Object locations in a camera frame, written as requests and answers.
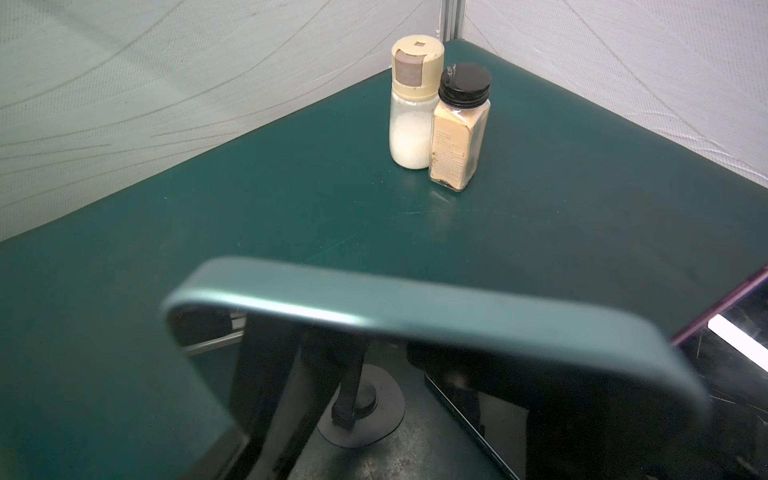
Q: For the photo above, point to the phone with cracked screen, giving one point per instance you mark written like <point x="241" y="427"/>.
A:
<point x="730" y="355"/>

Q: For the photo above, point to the small brown bottle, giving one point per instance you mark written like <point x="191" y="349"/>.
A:
<point x="459" y="122"/>

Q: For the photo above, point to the cream plastic bottle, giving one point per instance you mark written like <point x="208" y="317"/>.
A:
<point x="416" y="66"/>

